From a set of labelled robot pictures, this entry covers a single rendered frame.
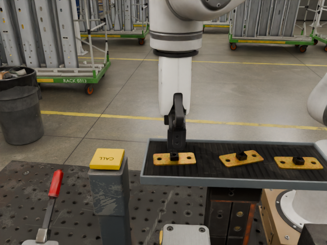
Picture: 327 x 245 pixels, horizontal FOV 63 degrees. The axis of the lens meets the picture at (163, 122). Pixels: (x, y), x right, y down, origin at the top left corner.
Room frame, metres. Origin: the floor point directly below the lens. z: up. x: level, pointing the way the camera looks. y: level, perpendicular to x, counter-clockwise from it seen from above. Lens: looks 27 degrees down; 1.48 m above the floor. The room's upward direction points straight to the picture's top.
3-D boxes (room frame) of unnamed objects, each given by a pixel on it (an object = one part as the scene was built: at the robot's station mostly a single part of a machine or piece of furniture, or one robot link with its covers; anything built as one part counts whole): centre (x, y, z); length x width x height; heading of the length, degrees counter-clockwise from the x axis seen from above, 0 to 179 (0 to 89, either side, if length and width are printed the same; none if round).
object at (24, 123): (2.51, 1.49, 0.36); 0.54 x 0.50 x 0.73; 173
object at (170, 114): (0.41, -0.02, 1.28); 0.05 x 0.03 x 0.05; 3
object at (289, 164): (0.43, -0.26, 1.17); 0.08 x 0.04 x 0.01; 88
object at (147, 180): (0.44, -0.14, 1.16); 0.37 x 0.14 x 0.02; 87
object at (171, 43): (0.45, -0.02, 1.39); 0.09 x 0.08 x 0.03; 3
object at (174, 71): (0.45, -0.02, 1.33); 0.10 x 0.07 x 0.11; 3
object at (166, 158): (0.45, -0.02, 1.17); 0.08 x 0.04 x 0.01; 93
